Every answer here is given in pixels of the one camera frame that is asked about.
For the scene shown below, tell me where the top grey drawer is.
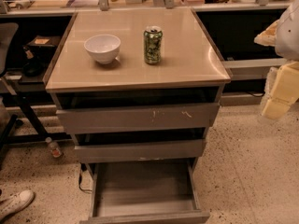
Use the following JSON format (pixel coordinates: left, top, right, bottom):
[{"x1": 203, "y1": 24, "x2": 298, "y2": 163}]
[{"x1": 57, "y1": 103, "x2": 220, "y2": 134}]

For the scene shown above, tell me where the plastic bottle on floor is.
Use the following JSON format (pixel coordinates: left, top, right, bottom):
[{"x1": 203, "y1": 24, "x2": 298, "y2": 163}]
[{"x1": 45, "y1": 137, "x2": 63, "y2": 158}]

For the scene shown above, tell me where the open bottom grey drawer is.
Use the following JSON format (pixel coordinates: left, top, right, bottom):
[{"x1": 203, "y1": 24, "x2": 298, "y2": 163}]
[{"x1": 79, "y1": 160, "x2": 209, "y2": 224}]

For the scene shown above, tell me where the grey drawer cabinet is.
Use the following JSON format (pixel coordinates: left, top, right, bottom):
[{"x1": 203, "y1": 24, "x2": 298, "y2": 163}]
[{"x1": 42, "y1": 7, "x2": 234, "y2": 224}]

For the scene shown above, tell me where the middle grey drawer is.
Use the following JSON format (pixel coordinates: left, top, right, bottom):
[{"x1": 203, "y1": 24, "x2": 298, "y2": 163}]
[{"x1": 75, "y1": 139, "x2": 206, "y2": 163}]

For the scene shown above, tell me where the black cable on floor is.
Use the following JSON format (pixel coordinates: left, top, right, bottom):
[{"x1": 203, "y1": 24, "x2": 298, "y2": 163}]
[{"x1": 78, "y1": 162, "x2": 93, "y2": 194}]

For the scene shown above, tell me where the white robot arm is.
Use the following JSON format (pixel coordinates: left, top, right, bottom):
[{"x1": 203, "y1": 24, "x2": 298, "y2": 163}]
[{"x1": 254, "y1": 0, "x2": 299, "y2": 120}]

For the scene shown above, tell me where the black box with label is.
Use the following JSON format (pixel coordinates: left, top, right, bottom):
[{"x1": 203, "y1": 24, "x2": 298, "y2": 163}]
[{"x1": 27, "y1": 35, "x2": 61, "y2": 49}]

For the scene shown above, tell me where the white sneaker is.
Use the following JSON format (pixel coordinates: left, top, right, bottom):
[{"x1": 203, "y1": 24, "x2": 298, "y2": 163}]
[{"x1": 0, "y1": 189, "x2": 35, "y2": 220}]

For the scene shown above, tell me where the green soda can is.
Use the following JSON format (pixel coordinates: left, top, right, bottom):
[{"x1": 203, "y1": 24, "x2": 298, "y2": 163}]
[{"x1": 143, "y1": 26, "x2": 163, "y2": 64}]

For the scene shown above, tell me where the white ceramic bowl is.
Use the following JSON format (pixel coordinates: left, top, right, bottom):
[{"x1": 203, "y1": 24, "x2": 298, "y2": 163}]
[{"x1": 84, "y1": 35, "x2": 121, "y2": 64}]

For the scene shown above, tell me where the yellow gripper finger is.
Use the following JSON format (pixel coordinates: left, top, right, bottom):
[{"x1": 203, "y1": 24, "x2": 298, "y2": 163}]
[{"x1": 261, "y1": 62, "x2": 299, "y2": 120}]

